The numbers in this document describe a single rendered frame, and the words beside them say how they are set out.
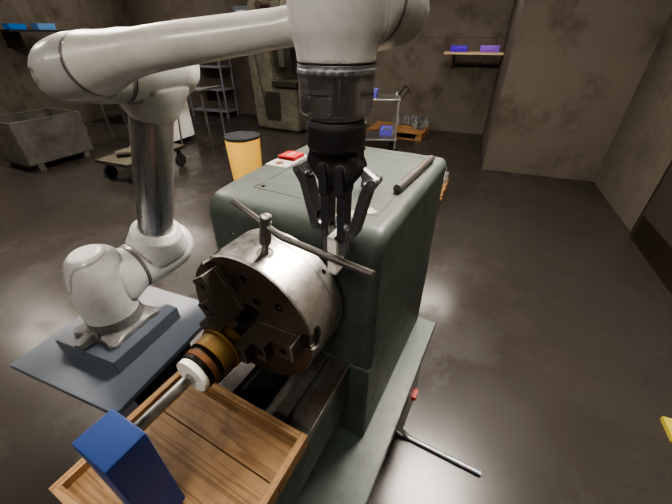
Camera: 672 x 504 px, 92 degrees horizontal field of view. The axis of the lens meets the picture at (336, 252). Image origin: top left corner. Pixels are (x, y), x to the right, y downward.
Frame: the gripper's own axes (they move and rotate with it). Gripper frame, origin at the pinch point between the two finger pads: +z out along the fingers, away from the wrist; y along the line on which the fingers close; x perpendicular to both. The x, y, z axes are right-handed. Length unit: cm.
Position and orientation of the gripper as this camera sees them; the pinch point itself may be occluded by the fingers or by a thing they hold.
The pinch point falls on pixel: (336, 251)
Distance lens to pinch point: 51.7
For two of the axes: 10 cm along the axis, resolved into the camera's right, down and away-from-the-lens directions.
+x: 4.7, -4.9, 7.3
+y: 8.8, 2.7, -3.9
